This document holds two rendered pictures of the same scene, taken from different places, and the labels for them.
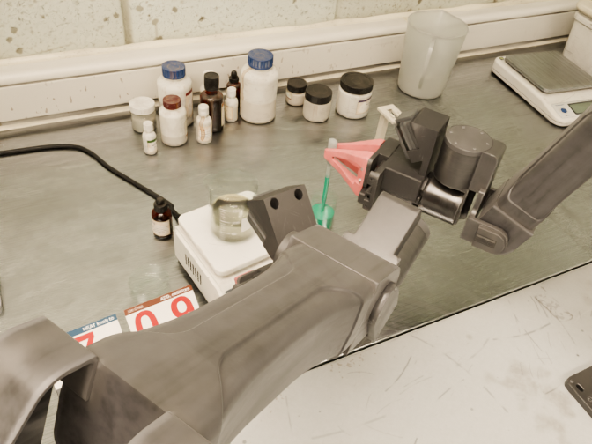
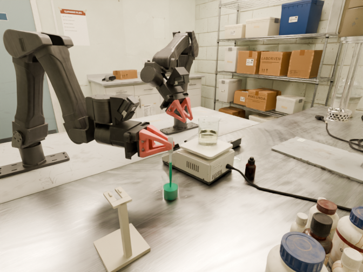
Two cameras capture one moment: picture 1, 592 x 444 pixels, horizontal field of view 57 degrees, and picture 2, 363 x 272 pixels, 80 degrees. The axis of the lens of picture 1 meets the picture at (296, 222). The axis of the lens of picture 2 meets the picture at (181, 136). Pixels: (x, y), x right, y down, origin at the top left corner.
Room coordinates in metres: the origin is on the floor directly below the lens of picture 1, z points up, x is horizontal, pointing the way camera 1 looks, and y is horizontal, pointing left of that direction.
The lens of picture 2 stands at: (1.11, -0.06, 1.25)
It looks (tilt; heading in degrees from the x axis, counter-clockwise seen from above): 21 degrees down; 174
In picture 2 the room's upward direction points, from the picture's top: straight up
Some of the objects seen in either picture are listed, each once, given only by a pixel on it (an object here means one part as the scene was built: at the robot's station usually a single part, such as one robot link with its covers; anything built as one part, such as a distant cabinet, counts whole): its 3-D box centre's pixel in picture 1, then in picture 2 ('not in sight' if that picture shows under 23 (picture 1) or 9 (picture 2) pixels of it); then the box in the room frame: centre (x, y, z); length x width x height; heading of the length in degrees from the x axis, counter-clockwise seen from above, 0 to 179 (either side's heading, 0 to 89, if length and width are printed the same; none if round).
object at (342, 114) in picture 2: not in sight; (347, 81); (0.48, 0.53, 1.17); 0.07 x 0.07 x 0.25
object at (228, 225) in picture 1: (230, 208); (209, 132); (0.51, 0.09, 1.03); 0.07 x 0.06 x 0.08; 90
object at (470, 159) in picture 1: (478, 186); (96, 117); (0.54, -0.22, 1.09); 0.12 x 0.09 x 0.12; 64
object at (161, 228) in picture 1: (161, 215); (250, 167); (0.57, 0.20, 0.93); 0.03 x 0.03 x 0.07
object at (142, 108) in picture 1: (143, 114); not in sight; (0.83, 0.31, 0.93); 0.05 x 0.05 x 0.05
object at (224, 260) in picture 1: (235, 230); (206, 145); (0.51, 0.08, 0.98); 0.12 x 0.12 x 0.01; 40
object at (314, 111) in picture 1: (317, 103); not in sight; (0.95, -0.01, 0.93); 0.05 x 0.05 x 0.06
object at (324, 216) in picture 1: (321, 210); (170, 186); (0.64, -0.04, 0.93); 0.04 x 0.04 x 0.06
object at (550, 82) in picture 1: (555, 85); not in sight; (1.18, -0.55, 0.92); 0.26 x 0.19 x 0.05; 25
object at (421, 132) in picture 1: (411, 147); (127, 116); (0.59, -0.14, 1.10); 0.07 x 0.06 x 0.11; 154
